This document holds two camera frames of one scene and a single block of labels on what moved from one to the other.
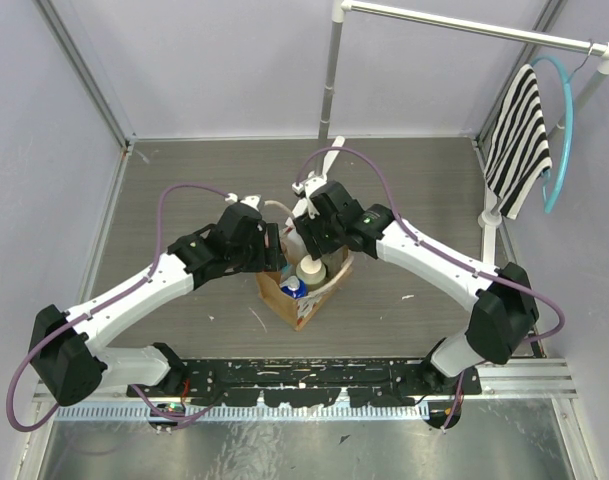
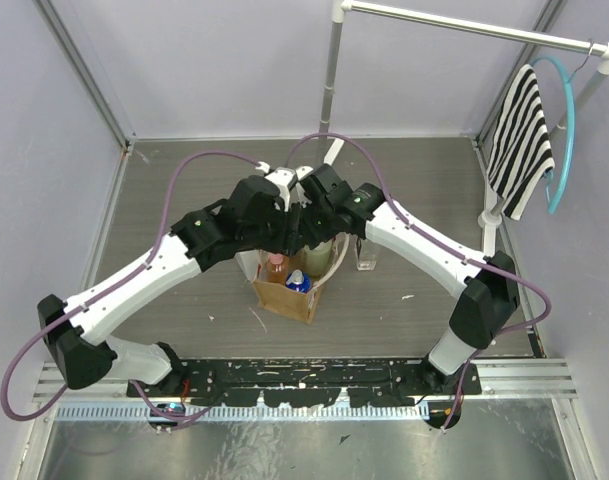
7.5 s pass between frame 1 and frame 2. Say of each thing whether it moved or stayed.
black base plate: stayed
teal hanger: stayed
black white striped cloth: stayed
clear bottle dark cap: moved
